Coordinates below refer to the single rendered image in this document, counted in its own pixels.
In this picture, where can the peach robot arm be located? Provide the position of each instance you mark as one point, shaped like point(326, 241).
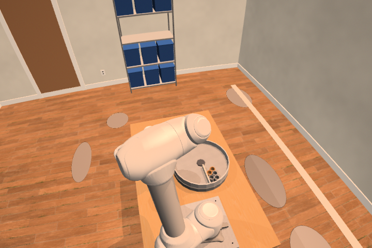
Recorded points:
point(151, 156)

